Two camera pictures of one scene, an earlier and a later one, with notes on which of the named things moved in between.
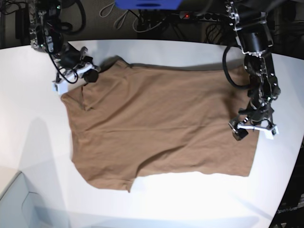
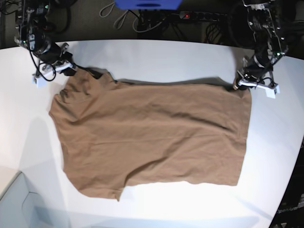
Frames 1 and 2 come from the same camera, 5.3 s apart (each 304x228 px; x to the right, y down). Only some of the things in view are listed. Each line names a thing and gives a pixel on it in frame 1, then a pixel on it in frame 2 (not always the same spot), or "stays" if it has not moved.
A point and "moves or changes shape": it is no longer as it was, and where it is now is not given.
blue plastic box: (148, 4) stays
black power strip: (199, 15) stays
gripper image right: (257, 116) -> (255, 71)
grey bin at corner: (20, 208) stays
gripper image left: (73, 62) -> (52, 58)
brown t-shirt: (132, 121) moves or changes shape
